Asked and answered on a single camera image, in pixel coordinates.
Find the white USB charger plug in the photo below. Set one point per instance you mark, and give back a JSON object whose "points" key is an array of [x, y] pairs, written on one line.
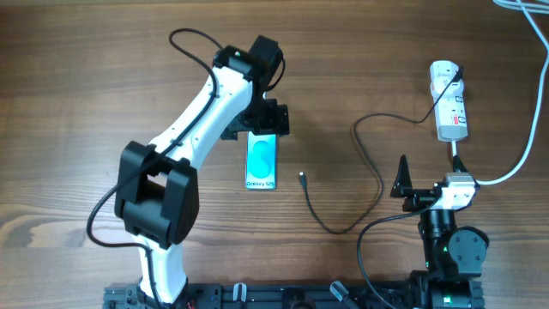
{"points": [[442, 73]]}

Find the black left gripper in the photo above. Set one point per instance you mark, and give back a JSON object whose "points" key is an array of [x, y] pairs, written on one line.
{"points": [[275, 121]]}

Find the white power strip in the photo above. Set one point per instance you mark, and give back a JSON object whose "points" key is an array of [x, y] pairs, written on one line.
{"points": [[450, 116]]}

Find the blue screen Galaxy smartphone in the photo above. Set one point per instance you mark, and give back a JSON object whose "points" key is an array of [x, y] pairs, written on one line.
{"points": [[261, 162]]}

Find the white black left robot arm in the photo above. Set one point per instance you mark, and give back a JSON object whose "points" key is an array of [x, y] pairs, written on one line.
{"points": [[157, 196]]}

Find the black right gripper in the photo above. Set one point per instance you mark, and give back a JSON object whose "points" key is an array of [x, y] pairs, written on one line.
{"points": [[402, 188]]}

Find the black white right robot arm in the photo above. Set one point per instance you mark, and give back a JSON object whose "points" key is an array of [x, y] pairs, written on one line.
{"points": [[453, 255]]}

